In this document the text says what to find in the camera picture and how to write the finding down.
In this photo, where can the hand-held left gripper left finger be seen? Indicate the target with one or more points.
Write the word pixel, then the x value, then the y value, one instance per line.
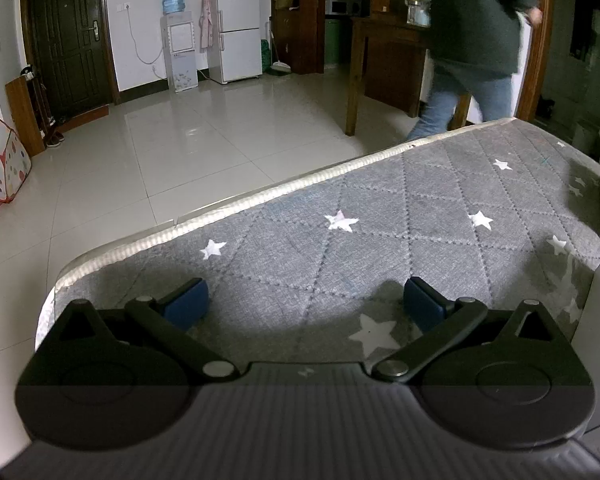
pixel 185 305

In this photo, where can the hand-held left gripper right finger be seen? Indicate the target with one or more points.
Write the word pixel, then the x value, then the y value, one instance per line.
pixel 422 305

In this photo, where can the grey star-patterned quilted desktop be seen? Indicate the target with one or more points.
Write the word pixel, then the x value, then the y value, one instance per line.
pixel 380 210

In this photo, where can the polka dot play tent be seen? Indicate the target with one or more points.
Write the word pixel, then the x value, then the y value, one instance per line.
pixel 5 160

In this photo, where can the white water dispenser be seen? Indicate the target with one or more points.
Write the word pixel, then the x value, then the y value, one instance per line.
pixel 180 55

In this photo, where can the wooden shoe rack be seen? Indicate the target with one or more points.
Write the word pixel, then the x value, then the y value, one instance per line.
pixel 25 110

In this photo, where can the white broom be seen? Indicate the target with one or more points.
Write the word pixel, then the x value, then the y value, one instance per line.
pixel 281 66

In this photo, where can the white refrigerator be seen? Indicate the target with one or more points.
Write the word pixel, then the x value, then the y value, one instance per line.
pixel 235 35

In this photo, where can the green bin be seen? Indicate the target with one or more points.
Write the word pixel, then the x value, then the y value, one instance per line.
pixel 337 42

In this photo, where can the wooden side table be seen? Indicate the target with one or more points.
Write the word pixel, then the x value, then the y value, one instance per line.
pixel 380 30

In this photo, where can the dark entrance door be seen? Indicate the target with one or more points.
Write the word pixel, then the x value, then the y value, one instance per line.
pixel 70 40

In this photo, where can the pink apron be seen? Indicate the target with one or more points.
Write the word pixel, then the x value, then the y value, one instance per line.
pixel 206 15

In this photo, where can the glass jar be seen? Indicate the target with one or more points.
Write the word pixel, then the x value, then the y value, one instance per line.
pixel 419 12

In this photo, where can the wooden cabinet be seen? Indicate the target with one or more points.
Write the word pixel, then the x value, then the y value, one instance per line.
pixel 305 35

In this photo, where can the silver microwave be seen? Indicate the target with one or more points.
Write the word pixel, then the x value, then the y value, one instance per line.
pixel 342 7

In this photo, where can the brown door frame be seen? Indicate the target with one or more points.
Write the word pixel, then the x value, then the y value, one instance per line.
pixel 535 60

